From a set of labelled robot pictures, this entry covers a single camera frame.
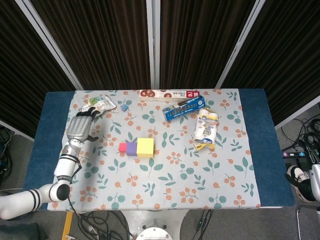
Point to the black power strip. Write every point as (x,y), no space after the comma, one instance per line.
(293,154)

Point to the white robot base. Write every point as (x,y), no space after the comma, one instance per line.
(155,233)

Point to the purple foam block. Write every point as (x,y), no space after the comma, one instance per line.
(131,149)

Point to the dark fabric partition panel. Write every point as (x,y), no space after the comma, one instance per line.
(282,62)
(105,45)
(22,75)
(200,42)

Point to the small pink cube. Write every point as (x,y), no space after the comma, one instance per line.
(122,147)

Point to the yellow floor tape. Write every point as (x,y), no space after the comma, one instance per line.
(67,225)

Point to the white-yellow snack bag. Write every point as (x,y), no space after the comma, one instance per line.
(206,127)

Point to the blue table cover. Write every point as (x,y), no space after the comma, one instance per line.
(260,135)

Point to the silver snack bag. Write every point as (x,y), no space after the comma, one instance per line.
(103,103)

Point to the floral tablecloth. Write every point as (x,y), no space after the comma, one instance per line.
(175,175)

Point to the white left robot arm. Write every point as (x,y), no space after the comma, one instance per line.
(63,167)

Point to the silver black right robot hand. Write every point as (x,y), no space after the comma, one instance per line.
(316,180)

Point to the large yellow cube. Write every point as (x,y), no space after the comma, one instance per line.
(145,148)

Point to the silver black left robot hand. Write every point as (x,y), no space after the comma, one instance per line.
(78,127)

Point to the blue wrap box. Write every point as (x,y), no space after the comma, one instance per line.
(183,108)

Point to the blue binder clip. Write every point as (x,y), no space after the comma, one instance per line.
(124,108)

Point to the white wrap box red label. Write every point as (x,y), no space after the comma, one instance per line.
(165,95)

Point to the white black shoe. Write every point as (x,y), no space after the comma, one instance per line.
(300,180)

